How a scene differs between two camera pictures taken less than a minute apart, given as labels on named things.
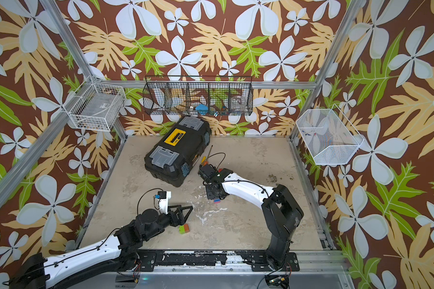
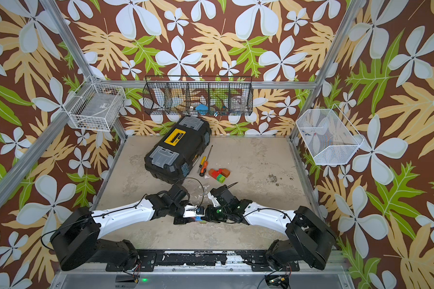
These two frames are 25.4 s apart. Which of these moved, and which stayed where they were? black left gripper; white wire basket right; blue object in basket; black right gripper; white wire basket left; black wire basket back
Moved: black right gripper; black left gripper
Stayed: blue object in basket; black wire basket back; white wire basket right; white wire basket left
